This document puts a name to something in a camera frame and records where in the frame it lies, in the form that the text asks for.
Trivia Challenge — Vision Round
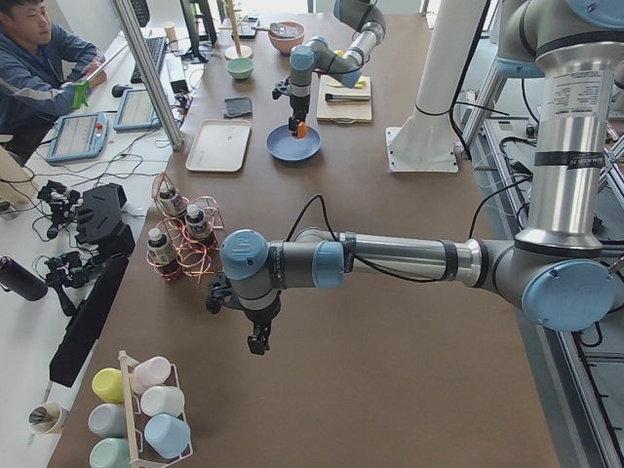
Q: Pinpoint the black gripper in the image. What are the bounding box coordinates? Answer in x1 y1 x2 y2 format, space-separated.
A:
289 95 310 135
245 301 281 354

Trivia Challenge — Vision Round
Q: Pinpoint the orange mandarin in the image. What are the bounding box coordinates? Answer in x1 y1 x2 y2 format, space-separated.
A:
295 122 307 139

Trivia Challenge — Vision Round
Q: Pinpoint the blue plate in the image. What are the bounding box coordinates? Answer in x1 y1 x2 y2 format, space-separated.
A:
266 125 321 163

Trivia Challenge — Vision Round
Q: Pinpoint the steel muddler black tip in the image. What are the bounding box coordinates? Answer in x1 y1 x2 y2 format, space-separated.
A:
325 93 371 102

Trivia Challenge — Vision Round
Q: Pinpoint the bamboo cutting board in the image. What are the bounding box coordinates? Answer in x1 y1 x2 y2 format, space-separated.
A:
316 75 372 124

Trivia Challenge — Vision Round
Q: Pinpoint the grey folded cloth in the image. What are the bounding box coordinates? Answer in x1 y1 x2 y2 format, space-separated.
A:
224 97 253 118

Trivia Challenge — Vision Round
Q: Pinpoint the mint green bowl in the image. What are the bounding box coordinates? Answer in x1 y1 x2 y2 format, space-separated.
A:
226 58 254 80

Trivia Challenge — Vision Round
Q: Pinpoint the cream rabbit tray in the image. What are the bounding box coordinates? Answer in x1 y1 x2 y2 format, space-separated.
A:
185 119 251 173

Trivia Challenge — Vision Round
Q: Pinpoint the pink ice bowl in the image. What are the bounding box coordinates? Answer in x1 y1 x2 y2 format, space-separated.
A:
268 20 305 55

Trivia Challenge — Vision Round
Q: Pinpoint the wooden cup stand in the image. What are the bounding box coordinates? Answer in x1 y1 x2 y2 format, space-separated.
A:
219 0 254 60

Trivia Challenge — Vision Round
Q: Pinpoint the steel ice scoop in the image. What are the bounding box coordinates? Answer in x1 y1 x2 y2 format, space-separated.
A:
253 22 299 38

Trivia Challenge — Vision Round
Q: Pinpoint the pink cup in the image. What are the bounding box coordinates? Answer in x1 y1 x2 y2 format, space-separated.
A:
130 356 171 395

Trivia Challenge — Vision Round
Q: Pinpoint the white cup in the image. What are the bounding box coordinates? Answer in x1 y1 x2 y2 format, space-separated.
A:
140 385 185 417

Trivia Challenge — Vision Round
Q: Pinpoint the tea bottle white cap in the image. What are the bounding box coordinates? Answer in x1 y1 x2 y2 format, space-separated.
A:
147 227 182 281

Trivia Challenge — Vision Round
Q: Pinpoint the light blue cup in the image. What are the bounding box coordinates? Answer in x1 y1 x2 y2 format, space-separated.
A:
143 413 191 459

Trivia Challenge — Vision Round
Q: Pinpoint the black keyboard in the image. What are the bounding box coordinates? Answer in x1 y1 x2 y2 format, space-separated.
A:
129 36 168 84

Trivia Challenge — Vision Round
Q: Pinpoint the blue teach pendant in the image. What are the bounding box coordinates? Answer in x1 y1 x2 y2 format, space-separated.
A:
46 112 108 164
113 89 161 133

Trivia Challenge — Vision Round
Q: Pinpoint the yellow cup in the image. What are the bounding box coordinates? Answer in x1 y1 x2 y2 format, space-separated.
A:
92 368 124 404

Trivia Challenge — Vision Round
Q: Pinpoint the grey cup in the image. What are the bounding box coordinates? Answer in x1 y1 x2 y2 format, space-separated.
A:
88 403 127 438

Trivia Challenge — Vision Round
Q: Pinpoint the mint green cup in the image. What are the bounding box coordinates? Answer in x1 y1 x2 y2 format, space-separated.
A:
89 438 131 468

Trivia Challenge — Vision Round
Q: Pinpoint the paper cup with tools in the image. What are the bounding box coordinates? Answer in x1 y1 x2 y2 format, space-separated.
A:
28 402 68 435

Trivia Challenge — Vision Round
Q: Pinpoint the black water bottle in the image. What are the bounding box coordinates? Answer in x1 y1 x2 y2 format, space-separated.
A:
1 255 48 301

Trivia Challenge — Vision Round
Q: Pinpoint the seated person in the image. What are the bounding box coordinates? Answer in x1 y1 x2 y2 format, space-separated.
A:
1 1 106 165

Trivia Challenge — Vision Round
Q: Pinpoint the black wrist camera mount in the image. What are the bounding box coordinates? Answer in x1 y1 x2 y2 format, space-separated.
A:
205 273 241 315

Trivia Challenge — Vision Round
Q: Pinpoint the copper wire bottle rack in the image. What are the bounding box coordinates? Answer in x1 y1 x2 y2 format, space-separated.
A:
145 172 225 285

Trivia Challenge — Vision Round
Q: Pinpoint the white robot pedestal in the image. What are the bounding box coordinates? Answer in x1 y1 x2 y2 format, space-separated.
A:
386 0 489 173

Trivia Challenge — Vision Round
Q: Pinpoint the white wire cup rack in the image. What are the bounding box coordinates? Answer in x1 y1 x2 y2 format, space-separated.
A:
118 350 194 467

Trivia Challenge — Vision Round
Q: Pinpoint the aluminium frame post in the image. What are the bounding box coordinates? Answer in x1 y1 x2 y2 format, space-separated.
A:
111 0 183 150

